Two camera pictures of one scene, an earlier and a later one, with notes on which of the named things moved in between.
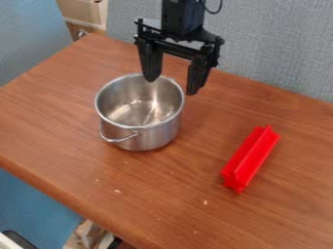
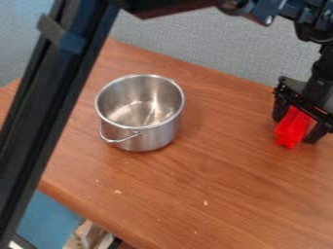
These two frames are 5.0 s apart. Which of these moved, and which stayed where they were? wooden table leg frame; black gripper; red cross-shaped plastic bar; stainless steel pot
Moved: red cross-shaped plastic bar; black gripper
Stayed: wooden table leg frame; stainless steel pot
